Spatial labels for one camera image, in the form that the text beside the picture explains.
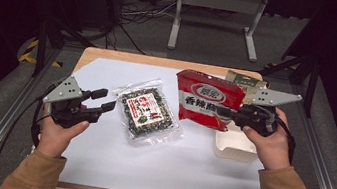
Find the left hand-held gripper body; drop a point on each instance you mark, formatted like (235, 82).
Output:
(62, 92)

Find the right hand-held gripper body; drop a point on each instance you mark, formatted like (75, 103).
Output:
(270, 98)

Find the red snack packet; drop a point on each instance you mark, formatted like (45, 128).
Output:
(205, 96)

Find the green and beige snack packet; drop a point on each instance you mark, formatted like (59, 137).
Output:
(246, 81)

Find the white compartment tray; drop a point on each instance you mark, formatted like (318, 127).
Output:
(233, 146)

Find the person's left hand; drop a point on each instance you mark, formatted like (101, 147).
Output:
(55, 138)

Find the person's right hand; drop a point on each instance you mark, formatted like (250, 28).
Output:
(272, 150)

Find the clear packet of dark mix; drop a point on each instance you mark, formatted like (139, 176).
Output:
(147, 111)

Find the black metal stand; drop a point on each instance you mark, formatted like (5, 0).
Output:
(311, 85)
(42, 42)

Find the yellow and black hazard tape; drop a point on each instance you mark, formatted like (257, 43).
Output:
(30, 50)

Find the white paper sheet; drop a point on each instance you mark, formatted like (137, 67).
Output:
(131, 170)

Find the wooden table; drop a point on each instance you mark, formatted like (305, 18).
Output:
(161, 62)

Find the grey metal stand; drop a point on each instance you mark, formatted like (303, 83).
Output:
(221, 1)

